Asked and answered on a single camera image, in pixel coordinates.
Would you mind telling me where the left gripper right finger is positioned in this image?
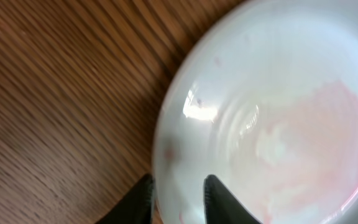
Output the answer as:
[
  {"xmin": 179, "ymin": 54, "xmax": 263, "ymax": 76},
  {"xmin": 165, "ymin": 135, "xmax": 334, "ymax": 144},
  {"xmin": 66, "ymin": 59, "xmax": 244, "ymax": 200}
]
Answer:
[{"xmin": 203, "ymin": 175, "xmax": 260, "ymax": 224}]

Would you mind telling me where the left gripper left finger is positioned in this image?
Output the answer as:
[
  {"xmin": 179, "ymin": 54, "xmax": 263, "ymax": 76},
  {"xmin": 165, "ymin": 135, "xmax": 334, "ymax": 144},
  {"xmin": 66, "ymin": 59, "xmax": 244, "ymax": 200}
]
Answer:
[{"xmin": 96, "ymin": 174, "xmax": 155, "ymax": 224}]

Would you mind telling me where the light blue plate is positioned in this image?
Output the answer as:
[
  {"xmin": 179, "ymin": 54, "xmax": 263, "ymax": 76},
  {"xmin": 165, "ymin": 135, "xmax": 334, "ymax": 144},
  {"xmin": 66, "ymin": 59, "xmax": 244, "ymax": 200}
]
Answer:
[{"xmin": 153, "ymin": 1, "xmax": 358, "ymax": 223}]

